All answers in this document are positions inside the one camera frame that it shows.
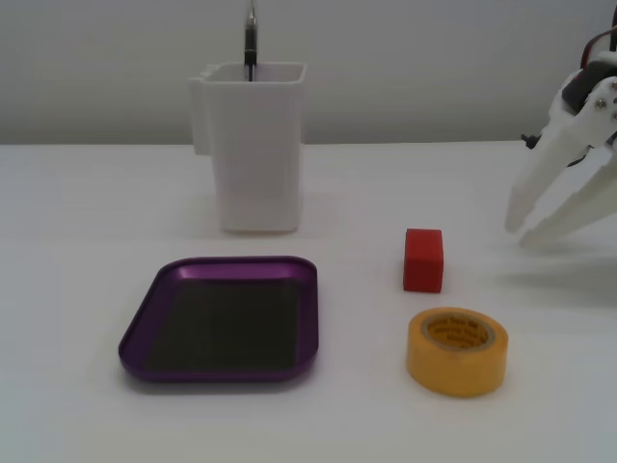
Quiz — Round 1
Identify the yellow masking tape roll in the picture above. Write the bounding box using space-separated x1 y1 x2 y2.
405 306 509 399

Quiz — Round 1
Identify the black clear ballpoint pen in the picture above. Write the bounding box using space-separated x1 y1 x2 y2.
243 0 259 82

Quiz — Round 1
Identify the purple metal tray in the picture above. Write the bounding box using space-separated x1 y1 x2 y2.
118 256 320 385

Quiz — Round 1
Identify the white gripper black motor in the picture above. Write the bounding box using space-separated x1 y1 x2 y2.
504 55 617 249

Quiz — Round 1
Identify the red cube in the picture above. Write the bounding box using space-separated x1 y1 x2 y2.
402 228 443 293

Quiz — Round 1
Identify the white plastic pen holder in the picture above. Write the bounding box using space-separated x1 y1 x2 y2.
187 61 309 236

